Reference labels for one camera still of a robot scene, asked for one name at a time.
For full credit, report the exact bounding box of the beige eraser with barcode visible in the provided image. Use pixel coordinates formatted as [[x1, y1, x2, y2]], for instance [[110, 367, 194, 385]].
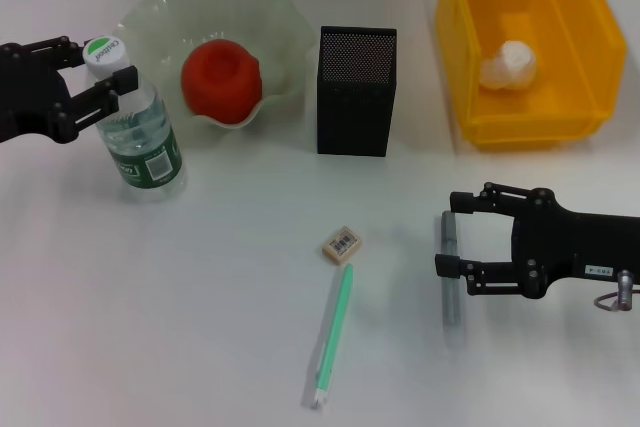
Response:
[[321, 226, 362, 266]]

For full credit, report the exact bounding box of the red-orange knitted orange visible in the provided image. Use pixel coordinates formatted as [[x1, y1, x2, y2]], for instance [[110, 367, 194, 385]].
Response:
[[180, 38, 264, 126]]

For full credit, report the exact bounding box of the grey pen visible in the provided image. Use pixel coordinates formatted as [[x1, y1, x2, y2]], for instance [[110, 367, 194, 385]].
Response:
[[439, 211, 464, 329]]

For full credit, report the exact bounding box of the yellow plastic bin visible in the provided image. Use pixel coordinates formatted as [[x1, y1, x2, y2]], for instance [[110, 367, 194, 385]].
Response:
[[433, 0, 629, 151]]

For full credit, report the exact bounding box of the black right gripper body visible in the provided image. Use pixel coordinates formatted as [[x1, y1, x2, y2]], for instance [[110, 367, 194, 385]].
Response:
[[509, 188, 640, 301]]

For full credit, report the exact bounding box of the pale green glass fruit plate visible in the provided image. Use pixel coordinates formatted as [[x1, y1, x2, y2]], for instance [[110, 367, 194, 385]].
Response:
[[117, 0, 314, 132]]

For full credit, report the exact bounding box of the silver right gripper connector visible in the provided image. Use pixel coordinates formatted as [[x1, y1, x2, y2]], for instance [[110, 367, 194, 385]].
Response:
[[593, 269, 640, 313]]

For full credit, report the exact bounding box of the white paper ball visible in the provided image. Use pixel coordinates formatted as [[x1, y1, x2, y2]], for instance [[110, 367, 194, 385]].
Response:
[[478, 39, 540, 93]]

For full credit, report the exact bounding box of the clear bottle with green label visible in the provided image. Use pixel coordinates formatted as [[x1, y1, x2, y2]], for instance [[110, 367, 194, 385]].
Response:
[[82, 34, 189, 204]]

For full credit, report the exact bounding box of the green and clear pen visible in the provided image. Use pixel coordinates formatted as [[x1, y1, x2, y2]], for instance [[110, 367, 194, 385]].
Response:
[[302, 262, 355, 411]]

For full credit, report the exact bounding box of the black mesh pen holder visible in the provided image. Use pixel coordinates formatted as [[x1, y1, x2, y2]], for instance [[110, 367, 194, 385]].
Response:
[[315, 25, 398, 158]]

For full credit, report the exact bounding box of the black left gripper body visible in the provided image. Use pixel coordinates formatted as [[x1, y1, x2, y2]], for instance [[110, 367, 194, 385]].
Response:
[[0, 43, 76, 145]]

